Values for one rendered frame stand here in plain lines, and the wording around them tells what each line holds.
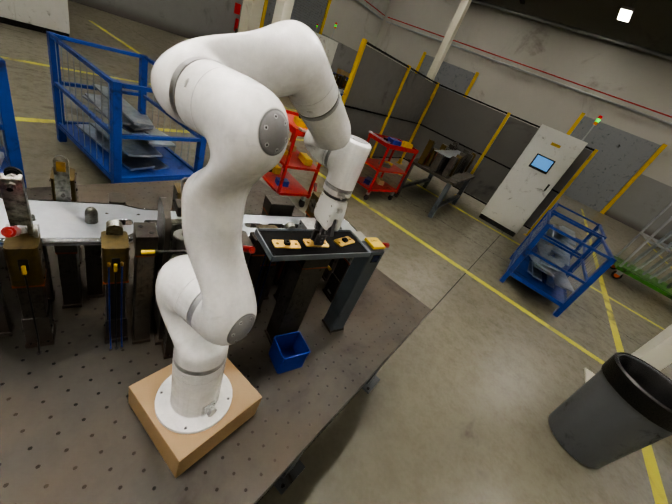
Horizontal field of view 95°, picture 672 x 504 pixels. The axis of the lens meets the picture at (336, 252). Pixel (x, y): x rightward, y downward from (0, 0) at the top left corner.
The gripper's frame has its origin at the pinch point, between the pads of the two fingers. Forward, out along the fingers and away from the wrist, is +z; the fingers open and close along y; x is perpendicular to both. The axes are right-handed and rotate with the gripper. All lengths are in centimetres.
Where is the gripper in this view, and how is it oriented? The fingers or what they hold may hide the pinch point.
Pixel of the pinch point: (318, 237)
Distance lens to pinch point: 96.7
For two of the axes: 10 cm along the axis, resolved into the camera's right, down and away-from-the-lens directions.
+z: -3.6, 7.9, 5.0
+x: -8.3, -0.2, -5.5
